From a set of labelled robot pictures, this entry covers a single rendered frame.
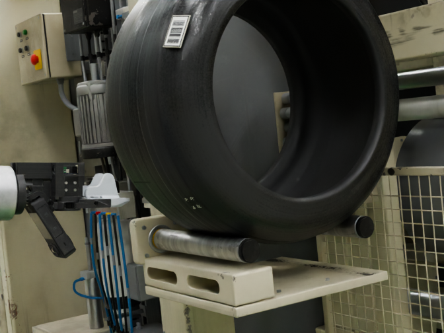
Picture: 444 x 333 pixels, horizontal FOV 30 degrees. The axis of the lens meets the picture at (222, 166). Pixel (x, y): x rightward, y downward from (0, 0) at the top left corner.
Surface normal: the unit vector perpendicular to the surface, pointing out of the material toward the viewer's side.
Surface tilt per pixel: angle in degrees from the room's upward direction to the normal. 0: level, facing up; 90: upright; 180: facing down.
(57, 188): 90
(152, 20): 60
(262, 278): 90
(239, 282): 90
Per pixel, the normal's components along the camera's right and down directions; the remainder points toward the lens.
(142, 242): 0.53, -0.01
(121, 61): -0.83, -0.19
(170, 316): -0.84, 0.11
